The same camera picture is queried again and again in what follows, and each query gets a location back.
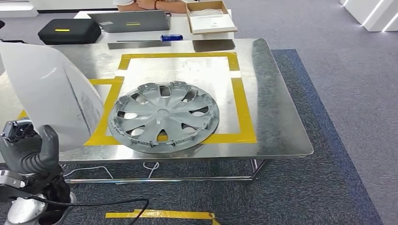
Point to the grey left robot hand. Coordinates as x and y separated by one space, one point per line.
28 158

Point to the white curved plastic part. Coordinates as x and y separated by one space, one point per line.
46 93

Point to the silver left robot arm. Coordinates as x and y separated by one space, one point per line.
25 211

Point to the person's left forearm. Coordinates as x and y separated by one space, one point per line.
174 6

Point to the steel workbench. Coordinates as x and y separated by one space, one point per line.
273 93

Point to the small yellow tape square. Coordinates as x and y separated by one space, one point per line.
105 124

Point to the black office chair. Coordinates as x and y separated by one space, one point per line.
12 41

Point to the black zipped case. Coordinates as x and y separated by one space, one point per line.
68 34

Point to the grey wheel hubcap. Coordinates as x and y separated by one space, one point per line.
161 111

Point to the white low plinth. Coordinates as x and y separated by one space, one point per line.
18 9

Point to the grey laptop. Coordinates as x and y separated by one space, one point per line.
130 21

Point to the small blue box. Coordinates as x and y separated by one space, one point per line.
171 37

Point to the person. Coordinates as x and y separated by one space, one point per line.
140 6

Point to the cardboard box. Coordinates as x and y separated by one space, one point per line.
190 15

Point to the large yellow tape square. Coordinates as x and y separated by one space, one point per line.
245 108

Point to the white flat box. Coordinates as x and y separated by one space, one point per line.
214 23

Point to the blue carpet mat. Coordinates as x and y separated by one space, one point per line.
326 186

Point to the white lit plinth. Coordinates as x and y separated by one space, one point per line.
367 12
392 24

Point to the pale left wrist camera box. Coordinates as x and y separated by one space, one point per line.
11 180

